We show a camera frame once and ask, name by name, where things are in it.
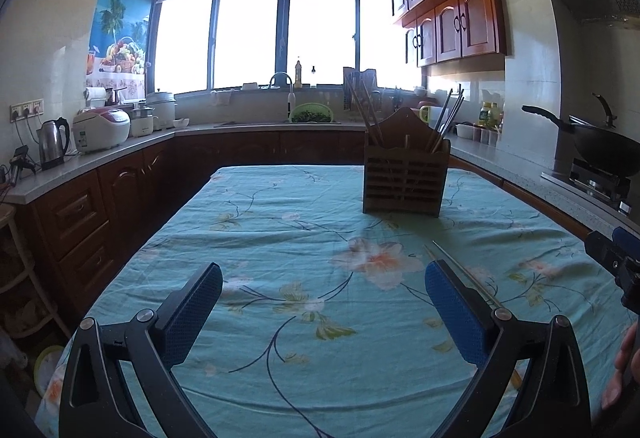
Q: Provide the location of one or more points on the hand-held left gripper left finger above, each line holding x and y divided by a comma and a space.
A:
195, 308

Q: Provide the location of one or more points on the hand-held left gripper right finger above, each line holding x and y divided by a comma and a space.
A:
457, 313

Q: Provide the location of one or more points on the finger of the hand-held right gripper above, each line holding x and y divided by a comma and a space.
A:
607, 250

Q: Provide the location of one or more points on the pale chopstick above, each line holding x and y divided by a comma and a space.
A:
430, 253
465, 273

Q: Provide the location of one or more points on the wooden chopstick holder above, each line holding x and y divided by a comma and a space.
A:
400, 183

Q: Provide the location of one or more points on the bunch of chopsticks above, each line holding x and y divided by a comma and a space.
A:
375, 132

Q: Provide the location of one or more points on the person's right hand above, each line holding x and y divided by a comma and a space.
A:
617, 388

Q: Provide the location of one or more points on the gas stove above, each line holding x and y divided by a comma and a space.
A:
595, 188

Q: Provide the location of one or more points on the black wok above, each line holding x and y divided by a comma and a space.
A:
605, 147

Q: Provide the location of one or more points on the teal floral tablecloth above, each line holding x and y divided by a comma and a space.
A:
300, 243

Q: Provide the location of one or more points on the dark wooden base cabinets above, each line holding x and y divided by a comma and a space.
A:
125, 198

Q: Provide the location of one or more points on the yellow green plate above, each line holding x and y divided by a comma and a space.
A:
49, 370

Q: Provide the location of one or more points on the white container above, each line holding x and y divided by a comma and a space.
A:
465, 130

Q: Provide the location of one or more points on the small white bowl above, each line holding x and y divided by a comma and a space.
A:
181, 122

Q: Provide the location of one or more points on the wooden side shelf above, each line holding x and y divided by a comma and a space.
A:
15, 258

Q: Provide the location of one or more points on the small blender appliance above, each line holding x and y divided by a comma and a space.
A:
141, 121

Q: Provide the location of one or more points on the white electric pot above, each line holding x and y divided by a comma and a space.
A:
161, 112

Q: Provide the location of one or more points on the white pink rice cooker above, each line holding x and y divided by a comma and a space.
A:
100, 130

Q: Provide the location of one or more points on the white cloth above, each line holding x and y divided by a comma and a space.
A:
221, 97

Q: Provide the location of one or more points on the steel electric kettle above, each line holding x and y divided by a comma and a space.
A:
52, 145

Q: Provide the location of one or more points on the knife block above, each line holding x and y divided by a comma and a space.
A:
397, 98

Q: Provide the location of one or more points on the small brown pot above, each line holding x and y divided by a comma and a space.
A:
116, 96

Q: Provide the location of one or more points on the green colander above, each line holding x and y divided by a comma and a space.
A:
311, 113

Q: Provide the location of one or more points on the chrome faucet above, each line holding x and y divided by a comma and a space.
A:
290, 97

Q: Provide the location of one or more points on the white paper roll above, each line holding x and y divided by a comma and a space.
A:
95, 98

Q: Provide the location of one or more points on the cutting board rack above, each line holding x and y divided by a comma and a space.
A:
360, 85

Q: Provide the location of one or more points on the yellow dish soap bottle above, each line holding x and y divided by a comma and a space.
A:
298, 73

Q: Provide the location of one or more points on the large kitchen window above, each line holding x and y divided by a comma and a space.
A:
245, 32

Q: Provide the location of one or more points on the wall power sockets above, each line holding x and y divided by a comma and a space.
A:
27, 110

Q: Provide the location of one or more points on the tropical fruit wall poster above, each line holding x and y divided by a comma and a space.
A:
120, 22

